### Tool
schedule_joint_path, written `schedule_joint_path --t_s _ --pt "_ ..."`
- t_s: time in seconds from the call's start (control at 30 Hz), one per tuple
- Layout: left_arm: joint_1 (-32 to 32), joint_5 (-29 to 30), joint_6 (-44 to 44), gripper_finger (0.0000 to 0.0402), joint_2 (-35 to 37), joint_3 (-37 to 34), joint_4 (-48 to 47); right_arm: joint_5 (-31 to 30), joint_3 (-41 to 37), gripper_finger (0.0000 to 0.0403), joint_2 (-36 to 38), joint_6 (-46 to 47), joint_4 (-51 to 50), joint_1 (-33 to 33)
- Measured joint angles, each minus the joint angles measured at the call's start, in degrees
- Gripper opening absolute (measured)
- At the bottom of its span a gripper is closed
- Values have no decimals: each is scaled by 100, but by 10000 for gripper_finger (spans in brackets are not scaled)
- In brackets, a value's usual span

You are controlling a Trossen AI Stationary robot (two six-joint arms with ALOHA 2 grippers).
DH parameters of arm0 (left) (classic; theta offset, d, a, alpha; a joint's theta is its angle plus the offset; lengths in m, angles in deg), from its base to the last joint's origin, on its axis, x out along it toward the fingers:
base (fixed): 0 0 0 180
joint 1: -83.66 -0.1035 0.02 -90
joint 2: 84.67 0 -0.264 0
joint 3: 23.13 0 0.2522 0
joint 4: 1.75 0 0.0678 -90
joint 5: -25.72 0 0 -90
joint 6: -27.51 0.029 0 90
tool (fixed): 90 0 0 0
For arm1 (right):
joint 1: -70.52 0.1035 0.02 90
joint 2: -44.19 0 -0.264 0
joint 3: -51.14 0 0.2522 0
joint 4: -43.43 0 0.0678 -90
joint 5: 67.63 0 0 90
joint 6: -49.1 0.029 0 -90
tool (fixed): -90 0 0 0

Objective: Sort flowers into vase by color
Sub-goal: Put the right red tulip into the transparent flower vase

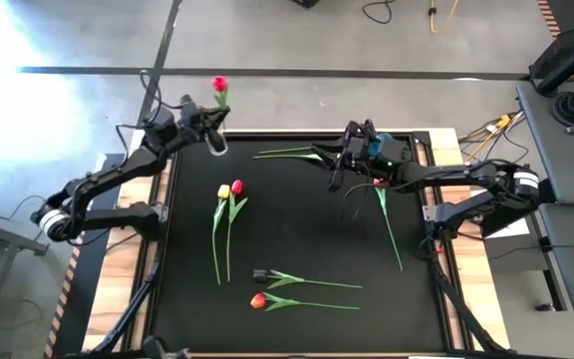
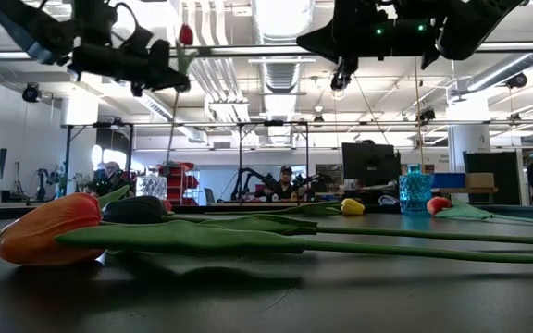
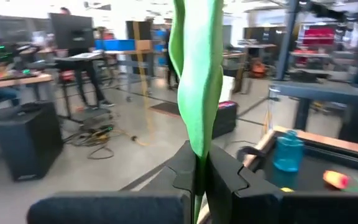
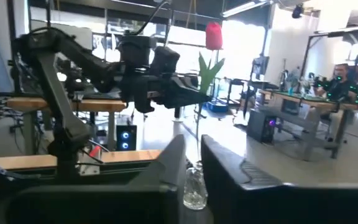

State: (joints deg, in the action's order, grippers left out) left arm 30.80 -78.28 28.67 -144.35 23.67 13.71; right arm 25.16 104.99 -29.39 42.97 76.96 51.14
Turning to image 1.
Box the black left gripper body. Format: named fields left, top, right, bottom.
left=174, top=94, right=224, bottom=151

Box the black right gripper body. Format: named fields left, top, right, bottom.
left=327, top=119, right=413, bottom=193

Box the red and yellow tulip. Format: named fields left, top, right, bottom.
left=372, top=179, right=405, bottom=273

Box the black tulip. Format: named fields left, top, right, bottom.
left=258, top=145, right=318, bottom=156
left=251, top=268, right=364, bottom=290

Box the orange-red tulip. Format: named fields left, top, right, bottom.
left=249, top=291, right=362, bottom=313

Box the blue glass vase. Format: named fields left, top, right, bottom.
left=375, top=132, right=394, bottom=157

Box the clear glass vase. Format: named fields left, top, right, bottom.
left=204, top=130, right=230, bottom=158

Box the black table mat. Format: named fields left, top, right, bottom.
left=149, top=134, right=447, bottom=353

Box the black case red label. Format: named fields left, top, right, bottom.
left=528, top=27, right=574, bottom=81

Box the black pole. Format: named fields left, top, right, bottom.
left=534, top=27, right=574, bottom=97

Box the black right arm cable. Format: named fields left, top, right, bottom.
left=340, top=181, right=386, bottom=223

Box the black looped floor cable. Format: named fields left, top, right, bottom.
left=361, top=0, right=394, bottom=26

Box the yellow plug cable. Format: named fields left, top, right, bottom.
left=458, top=112, right=525, bottom=162

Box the yellow floor cable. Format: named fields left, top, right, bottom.
left=429, top=0, right=461, bottom=35

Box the thin black floor cable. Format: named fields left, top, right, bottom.
left=503, top=124, right=532, bottom=169

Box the black aluminium table frame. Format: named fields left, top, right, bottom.
left=82, top=128, right=512, bottom=359

